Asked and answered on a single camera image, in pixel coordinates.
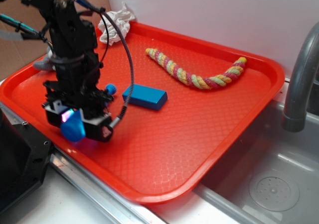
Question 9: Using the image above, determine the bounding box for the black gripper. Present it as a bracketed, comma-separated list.
[43, 49, 113, 142]

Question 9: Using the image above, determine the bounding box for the blue plastic bottle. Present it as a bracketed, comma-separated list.
[60, 84, 120, 142]

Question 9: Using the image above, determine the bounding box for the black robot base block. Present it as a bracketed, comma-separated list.
[0, 112, 53, 214]

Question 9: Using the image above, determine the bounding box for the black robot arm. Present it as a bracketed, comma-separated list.
[10, 0, 113, 142]

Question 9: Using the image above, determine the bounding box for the grey plush mouse toy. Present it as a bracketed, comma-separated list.
[32, 47, 55, 71]

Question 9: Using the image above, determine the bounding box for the blue rectangular block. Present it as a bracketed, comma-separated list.
[129, 84, 168, 111]

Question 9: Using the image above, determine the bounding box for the red plastic tray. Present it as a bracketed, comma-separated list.
[0, 22, 285, 204]

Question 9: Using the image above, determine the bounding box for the crumpled white paper towel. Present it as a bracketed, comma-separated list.
[98, 2, 136, 46]

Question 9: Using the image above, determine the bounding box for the grey plastic sink basin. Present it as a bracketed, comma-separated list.
[195, 101, 319, 224]

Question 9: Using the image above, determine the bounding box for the grey sink faucet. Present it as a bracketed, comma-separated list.
[282, 23, 319, 132]

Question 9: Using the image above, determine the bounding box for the braided grey sensor cable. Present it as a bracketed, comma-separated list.
[67, 0, 135, 128]

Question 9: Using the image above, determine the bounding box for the teal cable with connector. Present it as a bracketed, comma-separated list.
[0, 13, 48, 42]

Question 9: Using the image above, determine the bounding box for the multicoloured twisted rope toy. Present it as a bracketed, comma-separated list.
[145, 48, 247, 90]

